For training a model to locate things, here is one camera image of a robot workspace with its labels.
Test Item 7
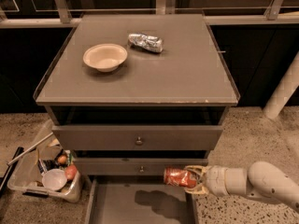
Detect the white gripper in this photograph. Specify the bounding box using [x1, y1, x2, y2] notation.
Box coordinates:
[184, 165, 228, 197]

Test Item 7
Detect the red coke can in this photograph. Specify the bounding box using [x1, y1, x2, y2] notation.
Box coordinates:
[164, 168, 197, 189]

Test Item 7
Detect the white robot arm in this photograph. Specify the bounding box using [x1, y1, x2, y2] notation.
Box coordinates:
[185, 161, 299, 213]

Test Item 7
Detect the bottom open grey drawer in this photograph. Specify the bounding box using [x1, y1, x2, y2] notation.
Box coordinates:
[84, 176, 199, 224]

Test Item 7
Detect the grey drawer cabinet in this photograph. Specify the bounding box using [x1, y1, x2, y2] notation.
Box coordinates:
[33, 13, 241, 224]

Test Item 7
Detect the middle grey drawer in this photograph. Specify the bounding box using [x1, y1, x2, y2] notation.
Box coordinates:
[74, 158, 208, 175]

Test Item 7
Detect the top grey drawer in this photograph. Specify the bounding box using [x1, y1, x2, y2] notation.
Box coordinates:
[52, 125, 222, 151]

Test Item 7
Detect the red apple in bin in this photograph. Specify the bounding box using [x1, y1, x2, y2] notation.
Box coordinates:
[64, 164, 78, 180]

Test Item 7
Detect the orange fruit in bin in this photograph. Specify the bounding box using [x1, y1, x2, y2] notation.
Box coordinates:
[57, 155, 67, 165]

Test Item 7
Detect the white bowl in bin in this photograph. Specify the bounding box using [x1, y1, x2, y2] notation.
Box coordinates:
[42, 169, 67, 191]

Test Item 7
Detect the silver foil chip bag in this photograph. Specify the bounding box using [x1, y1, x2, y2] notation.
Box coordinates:
[128, 33, 164, 53]

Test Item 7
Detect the clear plastic storage bin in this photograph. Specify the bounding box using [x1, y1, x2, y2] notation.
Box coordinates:
[7, 119, 84, 203]

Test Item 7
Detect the white paper bowl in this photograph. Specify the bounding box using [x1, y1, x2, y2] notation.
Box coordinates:
[83, 44, 128, 73]

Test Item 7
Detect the dark packet in bin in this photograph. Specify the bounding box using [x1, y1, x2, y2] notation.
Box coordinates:
[37, 159, 59, 175]

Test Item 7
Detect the white diagonal post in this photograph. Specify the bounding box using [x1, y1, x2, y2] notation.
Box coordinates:
[263, 51, 299, 119]

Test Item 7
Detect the metal window rail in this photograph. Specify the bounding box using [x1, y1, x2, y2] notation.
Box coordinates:
[1, 0, 299, 28]

